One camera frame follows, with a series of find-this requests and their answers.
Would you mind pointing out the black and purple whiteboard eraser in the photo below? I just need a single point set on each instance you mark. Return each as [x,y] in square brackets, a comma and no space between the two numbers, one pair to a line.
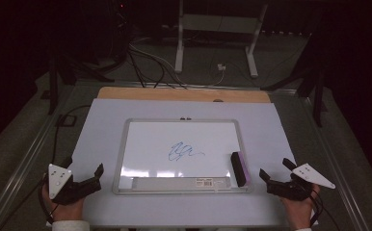
[239,170]

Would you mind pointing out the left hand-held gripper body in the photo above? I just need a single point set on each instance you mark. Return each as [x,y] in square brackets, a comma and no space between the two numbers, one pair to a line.
[78,189]

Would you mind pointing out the silver framed whiteboard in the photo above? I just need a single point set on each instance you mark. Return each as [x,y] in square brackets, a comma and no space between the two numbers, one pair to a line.
[161,138]

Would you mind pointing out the black square floor plate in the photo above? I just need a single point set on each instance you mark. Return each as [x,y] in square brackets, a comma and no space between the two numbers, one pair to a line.
[66,120]

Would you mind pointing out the white plug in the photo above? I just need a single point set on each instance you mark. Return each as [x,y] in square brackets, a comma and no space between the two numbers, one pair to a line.
[221,67]

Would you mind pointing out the person's left hand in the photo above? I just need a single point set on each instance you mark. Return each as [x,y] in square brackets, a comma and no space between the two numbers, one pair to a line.
[66,211]

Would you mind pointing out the white metal stand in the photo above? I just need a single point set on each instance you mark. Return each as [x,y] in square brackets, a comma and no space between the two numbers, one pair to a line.
[219,24]

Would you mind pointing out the metal floor rail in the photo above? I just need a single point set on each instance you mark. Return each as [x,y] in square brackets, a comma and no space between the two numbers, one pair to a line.
[17,173]
[338,166]

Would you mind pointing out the large white sheet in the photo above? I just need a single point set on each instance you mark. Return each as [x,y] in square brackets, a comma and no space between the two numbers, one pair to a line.
[103,128]

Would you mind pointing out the dark equipment rack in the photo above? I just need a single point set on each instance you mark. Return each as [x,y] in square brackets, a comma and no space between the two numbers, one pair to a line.
[113,29]

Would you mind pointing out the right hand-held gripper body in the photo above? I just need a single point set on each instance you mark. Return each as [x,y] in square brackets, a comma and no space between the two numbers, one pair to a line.
[290,189]

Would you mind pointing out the person's right hand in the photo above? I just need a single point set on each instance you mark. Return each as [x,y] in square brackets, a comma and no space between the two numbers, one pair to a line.
[298,211]

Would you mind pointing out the black tripod stand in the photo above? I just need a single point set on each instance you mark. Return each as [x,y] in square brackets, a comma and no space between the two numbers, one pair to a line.
[53,86]
[318,102]

